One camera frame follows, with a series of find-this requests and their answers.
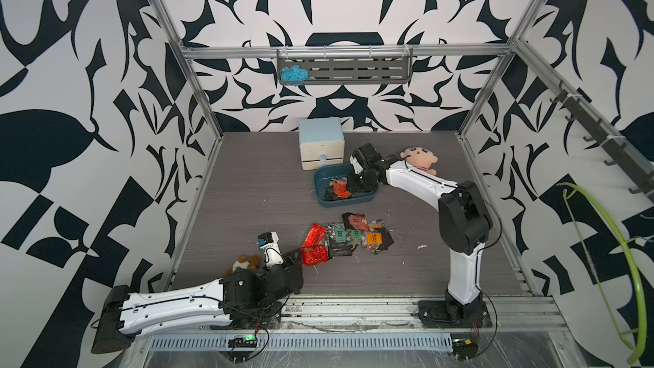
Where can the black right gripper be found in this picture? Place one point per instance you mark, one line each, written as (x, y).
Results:
(355, 187)

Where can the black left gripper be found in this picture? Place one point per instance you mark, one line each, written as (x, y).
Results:
(289, 261)

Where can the red circle label tea bag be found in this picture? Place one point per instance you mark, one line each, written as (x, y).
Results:
(337, 190)

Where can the orange label blue tea bag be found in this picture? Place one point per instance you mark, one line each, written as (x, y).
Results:
(377, 237)

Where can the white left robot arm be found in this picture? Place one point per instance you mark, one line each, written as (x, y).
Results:
(237, 301)

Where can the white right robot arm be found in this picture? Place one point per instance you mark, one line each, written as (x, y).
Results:
(464, 220)

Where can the teal plastic storage box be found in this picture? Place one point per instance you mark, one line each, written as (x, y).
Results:
(321, 179)

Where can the shiny red foil tea bag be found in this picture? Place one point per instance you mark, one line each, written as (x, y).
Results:
(315, 236)

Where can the pink label red tea bag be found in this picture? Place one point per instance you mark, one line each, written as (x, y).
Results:
(355, 221)

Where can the blue white drawer box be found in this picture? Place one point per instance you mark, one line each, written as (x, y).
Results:
(321, 142)

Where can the teal label tea bag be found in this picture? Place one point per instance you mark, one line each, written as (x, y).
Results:
(342, 241)

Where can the black right connector box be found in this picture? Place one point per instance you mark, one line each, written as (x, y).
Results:
(464, 349)

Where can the brown plush toy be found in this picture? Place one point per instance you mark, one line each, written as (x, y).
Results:
(245, 263)

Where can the pink plush doll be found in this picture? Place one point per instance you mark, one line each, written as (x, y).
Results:
(420, 158)

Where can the green led circuit board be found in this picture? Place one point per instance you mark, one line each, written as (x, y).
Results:
(243, 342)

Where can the blue crocheted cloth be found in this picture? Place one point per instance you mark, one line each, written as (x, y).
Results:
(293, 75)

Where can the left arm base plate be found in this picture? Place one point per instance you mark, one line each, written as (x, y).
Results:
(254, 319)

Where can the grey wall rack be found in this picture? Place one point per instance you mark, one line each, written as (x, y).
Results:
(332, 66)

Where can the perforated metal front rail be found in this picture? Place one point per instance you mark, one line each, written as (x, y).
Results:
(299, 341)

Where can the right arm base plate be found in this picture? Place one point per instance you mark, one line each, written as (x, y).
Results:
(450, 313)

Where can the black hook rail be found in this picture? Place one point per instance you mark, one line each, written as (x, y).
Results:
(600, 132)

